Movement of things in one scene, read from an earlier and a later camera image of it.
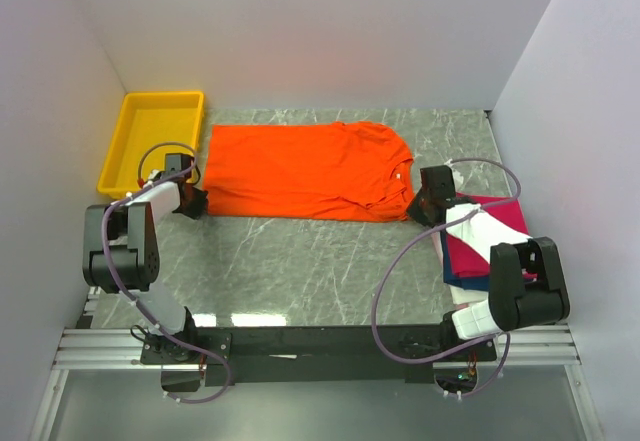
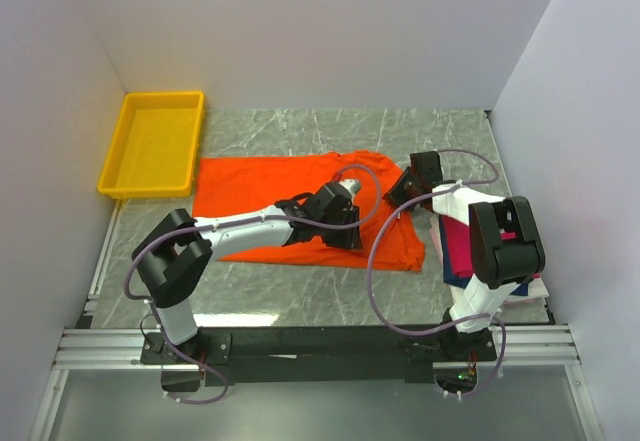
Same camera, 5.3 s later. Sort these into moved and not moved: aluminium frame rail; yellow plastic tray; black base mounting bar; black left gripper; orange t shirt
Moved: orange t shirt; black left gripper
Not moved: yellow plastic tray; aluminium frame rail; black base mounting bar
